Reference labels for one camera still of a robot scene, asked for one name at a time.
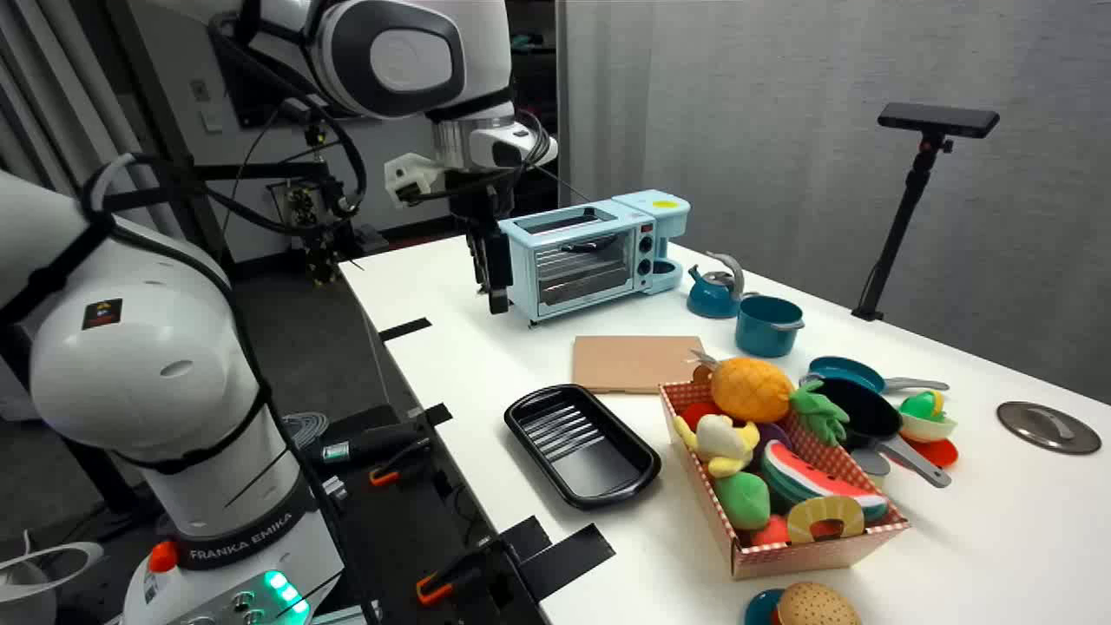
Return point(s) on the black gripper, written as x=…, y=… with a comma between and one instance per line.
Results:
x=479, y=201

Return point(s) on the banana plush toy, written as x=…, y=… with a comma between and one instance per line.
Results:
x=723, y=437

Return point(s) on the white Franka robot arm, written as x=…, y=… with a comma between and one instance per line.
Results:
x=152, y=349

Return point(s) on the teal toy pot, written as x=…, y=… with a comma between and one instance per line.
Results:
x=768, y=326

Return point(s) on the green pear plush toy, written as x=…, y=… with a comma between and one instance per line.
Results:
x=743, y=502

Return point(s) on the teal toy pan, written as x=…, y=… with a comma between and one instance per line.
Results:
x=845, y=369

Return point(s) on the watermelon slice plush toy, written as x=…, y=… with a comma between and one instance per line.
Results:
x=800, y=474

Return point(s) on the red plush toy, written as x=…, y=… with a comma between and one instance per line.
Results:
x=768, y=531

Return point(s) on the wooden tray of toy food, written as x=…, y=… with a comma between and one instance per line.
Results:
x=800, y=555

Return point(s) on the green white plush toy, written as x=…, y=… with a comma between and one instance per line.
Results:
x=925, y=413

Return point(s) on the bread plush toy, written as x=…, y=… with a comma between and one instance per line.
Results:
x=816, y=606

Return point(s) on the light blue toaster oven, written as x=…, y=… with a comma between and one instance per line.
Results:
x=577, y=261

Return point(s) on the wooden cutting board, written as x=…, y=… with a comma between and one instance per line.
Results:
x=634, y=362

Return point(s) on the black grill tray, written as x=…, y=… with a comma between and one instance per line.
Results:
x=581, y=445

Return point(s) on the small teal plate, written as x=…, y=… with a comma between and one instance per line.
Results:
x=763, y=607

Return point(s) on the small red plate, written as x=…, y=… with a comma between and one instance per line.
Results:
x=940, y=453

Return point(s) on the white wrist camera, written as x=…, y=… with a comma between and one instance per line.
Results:
x=412, y=173

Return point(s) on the black camera stand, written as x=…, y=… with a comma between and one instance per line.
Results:
x=914, y=196

